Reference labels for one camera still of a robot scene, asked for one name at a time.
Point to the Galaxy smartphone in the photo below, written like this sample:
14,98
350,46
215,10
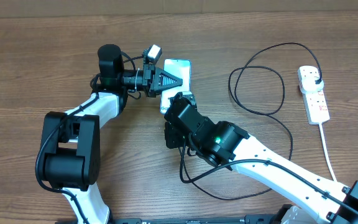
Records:
180,68

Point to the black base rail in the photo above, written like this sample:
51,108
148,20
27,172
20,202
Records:
287,214

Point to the white power strip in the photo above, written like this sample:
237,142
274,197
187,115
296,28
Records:
315,103

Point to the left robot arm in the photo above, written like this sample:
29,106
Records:
68,162

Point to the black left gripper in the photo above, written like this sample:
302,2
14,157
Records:
153,81

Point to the white charger adapter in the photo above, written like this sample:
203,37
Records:
309,85

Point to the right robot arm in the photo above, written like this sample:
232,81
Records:
225,145

